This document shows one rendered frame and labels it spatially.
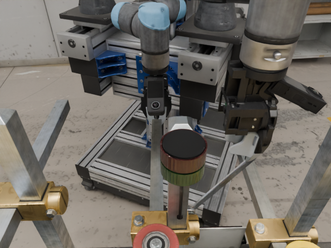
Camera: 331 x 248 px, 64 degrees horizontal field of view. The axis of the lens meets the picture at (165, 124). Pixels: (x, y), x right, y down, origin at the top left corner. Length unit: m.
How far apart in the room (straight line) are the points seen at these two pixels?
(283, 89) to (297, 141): 1.80
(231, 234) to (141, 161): 1.00
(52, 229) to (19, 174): 0.16
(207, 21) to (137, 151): 0.95
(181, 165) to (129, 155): 1.31
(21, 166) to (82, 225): 1.21
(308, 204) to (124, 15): 0.60
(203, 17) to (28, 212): 0.76
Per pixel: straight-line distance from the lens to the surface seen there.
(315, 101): 0.50
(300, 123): 2.45
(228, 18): 0.98
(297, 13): 0.39
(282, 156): 2.08
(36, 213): 0.54
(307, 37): 3.82
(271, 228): 0.64
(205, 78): 0.90
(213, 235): 0.67
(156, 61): 0.70
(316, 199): 0.56
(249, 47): 0.41
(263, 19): 0.39
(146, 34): 0.68
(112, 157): 1.63
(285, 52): 0.41
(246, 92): 0.45
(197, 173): 0.34
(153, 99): 0.70
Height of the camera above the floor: 1.35
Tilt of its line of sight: 38 degrees down
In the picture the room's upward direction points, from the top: straight up
